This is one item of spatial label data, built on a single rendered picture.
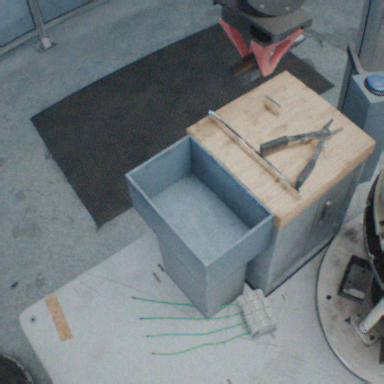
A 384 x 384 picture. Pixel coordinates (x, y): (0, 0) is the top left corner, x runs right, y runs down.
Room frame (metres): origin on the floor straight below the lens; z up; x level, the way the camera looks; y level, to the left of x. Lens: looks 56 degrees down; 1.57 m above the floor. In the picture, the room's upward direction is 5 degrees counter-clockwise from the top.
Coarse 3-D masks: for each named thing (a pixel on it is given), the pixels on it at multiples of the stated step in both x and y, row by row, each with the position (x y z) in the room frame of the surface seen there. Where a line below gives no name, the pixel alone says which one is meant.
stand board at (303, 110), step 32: (256, 96) 0.50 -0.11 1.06; (288, 96) 0.49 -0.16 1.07; (192, 128) 0.44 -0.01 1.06; (256, 128) 0.43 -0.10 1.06; (288, 128) 0.43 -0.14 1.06; (320, 128) 0.43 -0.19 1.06; (352, 128) 0.42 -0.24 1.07; (224, 160) 0.38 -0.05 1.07; (288, 160) 0.37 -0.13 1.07; (320, 160) 0.37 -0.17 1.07; (352, 160) 0.37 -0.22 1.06; (256, 192) 0.33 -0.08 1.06; (288, 192) 0.32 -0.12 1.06; (320, 192) 0.33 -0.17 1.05
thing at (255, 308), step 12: (240, 300) 0.28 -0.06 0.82; (252, 300) 0.28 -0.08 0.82; (264, 300) 0.27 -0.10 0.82; (252, 312) 0.26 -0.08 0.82; (264, 312) 0.25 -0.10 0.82; (252, 324) 0.24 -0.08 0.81; (264, 324) 0.23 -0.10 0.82; (276, 324) 0.23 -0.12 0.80; (252, 336) 0.22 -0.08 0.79; (264, 336) 0.22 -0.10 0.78; (276, 336) 0.22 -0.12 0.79
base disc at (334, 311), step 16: (352, 224) 0.41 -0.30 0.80; (336, 240) 0.38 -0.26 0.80; (352, 240) 0.37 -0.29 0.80; (336, 256) 0.35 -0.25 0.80; (320, 272) 0.32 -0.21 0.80; (336, 272) 0.31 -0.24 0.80; (320, 288) 0.29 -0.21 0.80; (336, 288) 0.28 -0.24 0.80; (368, 288) 0.27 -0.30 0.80; (320, 304) 0.26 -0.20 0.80; (336, 304) 0.25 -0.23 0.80; (352, 304) 0.25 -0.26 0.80; (368, 304) 0.24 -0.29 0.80; (320, 320) 0.23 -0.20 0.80; (336, 320) 0.22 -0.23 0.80; (336, 336) 0.19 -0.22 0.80; (352, 336) 0.19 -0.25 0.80; (336, 352) 0.16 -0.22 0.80; (352, 352) 0.16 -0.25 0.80; (368, 352) 0.15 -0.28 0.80; (352, 368) 0.13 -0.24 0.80; (368, 368) 0.12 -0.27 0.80
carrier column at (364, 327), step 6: (378, 306) 0.20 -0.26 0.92; (372, 312) 0.20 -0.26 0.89; (378, 312) 0.19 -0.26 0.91; (366, 318) 0.20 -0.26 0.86; (372, 318) 0.19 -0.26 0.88; (378, 318) 0.19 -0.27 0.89; (360, 324) 0.20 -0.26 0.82; (366, 324) 0.19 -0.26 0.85; (372, 324) 0.19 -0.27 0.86; (360, 330) 0.19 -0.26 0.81; (366, 330) 0.19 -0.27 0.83
